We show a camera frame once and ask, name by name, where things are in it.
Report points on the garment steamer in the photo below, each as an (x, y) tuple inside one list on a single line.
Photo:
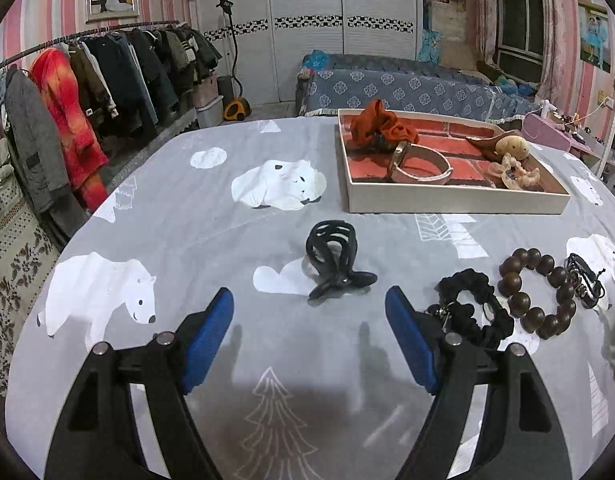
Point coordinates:
[(233, 105)]

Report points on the row of dark hanging clothes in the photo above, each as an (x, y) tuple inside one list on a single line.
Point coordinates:
[(137, 75)]

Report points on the sofa with blue floral cover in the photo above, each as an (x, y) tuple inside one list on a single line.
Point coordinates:
[(412, 90)]

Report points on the white storage box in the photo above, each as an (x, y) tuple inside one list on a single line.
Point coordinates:
[(210, 107)]

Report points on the grey hanging coat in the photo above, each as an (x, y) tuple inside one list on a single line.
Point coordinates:
[(35, 145)]

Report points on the pink side table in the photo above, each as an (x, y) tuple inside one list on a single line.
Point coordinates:
[(547, 130)]

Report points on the metal clothes rack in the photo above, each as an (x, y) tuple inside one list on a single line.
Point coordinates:
[(17, 56)]

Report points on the orange hanging coat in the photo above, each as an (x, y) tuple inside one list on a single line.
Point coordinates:
[(70, 120)]

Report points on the white wardrobe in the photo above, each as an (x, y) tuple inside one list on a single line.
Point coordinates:
[(307, 60)]

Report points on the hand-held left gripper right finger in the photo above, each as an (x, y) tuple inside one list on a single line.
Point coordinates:
[(410, 342)]

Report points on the window with dark frame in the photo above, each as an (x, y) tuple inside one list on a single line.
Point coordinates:
[(520, 30)]

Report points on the floral patterned mattress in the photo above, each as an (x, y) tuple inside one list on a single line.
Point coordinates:
[(15, 270)]

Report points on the black hair claw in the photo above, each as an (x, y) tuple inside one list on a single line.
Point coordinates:
[(332, 260)]

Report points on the pink patterned curtain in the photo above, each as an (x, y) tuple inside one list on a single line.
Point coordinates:
[(560, 35)]

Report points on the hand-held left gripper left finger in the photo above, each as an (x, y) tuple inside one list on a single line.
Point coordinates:
[(207, 342)]

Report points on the white tray with red lining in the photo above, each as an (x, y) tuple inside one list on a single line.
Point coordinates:
[(437, 200)]

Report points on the black scrunchie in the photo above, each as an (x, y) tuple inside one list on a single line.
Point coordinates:
[(467, 285)]

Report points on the brown clip with beige ball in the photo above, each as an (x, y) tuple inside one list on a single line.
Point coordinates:
[(512, 146)]

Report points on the wall poster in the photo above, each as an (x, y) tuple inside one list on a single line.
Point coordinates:
[(594, 35)]

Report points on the grey polar bear bedsheet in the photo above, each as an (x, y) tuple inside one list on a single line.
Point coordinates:
[(212, 220)]

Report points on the orange fabric scrunchie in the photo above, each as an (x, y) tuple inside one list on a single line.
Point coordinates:
[(370, 122)]

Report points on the cream hair claw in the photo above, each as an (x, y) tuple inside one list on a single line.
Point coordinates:
[(517, 180)]

